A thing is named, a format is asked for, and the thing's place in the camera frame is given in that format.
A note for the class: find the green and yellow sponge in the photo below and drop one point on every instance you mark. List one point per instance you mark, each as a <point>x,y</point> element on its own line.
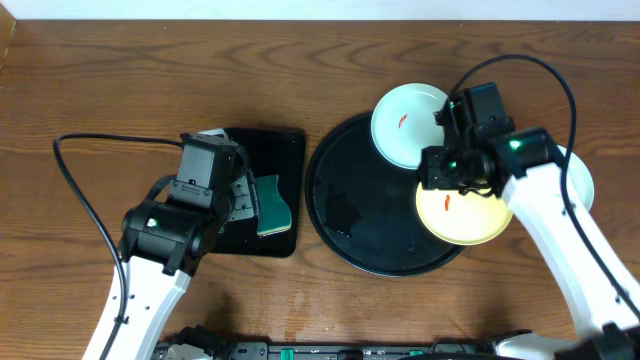
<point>274,213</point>

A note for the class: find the black rectangular tray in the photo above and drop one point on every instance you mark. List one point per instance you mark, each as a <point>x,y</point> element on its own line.
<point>269,152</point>

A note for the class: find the yellow plate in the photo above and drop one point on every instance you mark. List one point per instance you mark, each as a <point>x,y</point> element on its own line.
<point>463,220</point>

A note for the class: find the black round tray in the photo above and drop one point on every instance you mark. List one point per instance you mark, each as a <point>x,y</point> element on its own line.
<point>363,207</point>

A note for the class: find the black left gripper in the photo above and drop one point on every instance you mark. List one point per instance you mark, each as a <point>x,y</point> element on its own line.
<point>245,195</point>

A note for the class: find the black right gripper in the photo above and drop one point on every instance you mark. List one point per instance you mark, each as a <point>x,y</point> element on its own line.
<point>431,174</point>

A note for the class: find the pale green plate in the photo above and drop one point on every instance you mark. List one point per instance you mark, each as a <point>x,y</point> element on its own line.
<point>582,181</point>

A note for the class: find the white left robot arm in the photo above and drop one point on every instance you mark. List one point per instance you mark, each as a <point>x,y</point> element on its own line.
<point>163,240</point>

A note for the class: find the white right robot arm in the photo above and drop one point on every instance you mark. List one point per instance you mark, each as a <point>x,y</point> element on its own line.
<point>530,172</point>

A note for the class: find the light blue plate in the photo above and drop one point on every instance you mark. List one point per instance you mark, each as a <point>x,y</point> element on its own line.
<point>403,123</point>

